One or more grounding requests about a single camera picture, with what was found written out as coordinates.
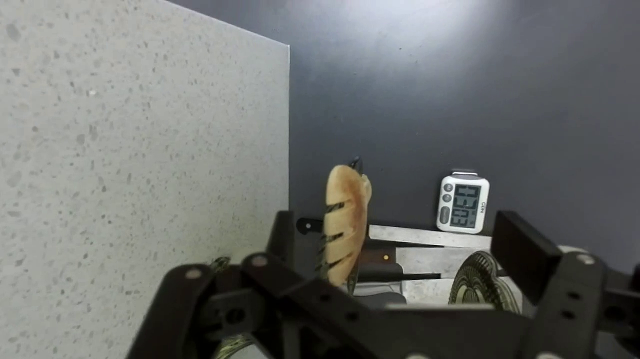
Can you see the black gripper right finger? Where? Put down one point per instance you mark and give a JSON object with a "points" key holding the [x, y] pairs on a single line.
{"points": [[572, 300]]}

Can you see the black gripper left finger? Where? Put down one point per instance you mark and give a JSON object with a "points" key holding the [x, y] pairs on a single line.
{"points": [[201, 306]]}

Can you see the striped round stove knob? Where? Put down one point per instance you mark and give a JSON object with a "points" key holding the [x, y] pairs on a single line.
{"points": [[480, 286]]}

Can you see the white digital timer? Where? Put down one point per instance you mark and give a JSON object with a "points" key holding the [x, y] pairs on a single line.
{"points": [[462, 202]]}

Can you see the stainless steel gas range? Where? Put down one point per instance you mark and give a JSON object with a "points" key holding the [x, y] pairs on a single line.
{"points": [[426, 260]]}

